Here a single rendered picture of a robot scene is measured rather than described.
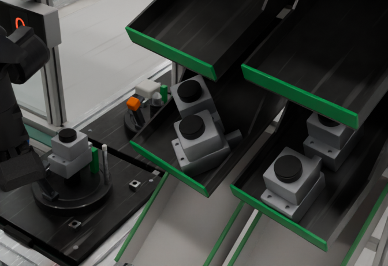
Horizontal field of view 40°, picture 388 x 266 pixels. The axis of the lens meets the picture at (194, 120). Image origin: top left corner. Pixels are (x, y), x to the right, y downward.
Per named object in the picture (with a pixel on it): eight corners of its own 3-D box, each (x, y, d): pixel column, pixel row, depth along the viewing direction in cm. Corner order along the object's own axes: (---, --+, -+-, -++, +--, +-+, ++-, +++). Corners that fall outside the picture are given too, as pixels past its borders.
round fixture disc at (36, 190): (74, 228, 90) (74, 220, 88) (16, 195, 96) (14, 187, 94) (128, 183, 99) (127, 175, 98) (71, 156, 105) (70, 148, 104)
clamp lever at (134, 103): (142, 129, 109) (133, 106, 103) (135, 126, 110) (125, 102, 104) (152, 116, 111) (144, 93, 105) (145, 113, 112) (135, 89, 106)
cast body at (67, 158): (67, 179, 91) (63, 146, 87) (48, 170, 93) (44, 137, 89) (100, 154, 97) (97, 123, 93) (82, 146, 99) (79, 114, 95)
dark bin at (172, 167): (208, 199, 65) (192, 167, 59) (134, 152, 72) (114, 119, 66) (336, 45, 74) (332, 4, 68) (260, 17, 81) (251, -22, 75)
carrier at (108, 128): (170, 183, 103) (171, 129, 96) (77, 139, 113) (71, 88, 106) (232, 125, 120) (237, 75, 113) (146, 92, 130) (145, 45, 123)
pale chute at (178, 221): (194, 314, 74) (178, 314, 71) (130, 262, 82) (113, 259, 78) (295, 139, 76) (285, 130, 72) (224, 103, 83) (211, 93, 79)
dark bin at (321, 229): (326, 253, 58) (321, 223, 53) (232, 195, 65) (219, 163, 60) (451, 77, 67) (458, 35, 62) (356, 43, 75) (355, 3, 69)
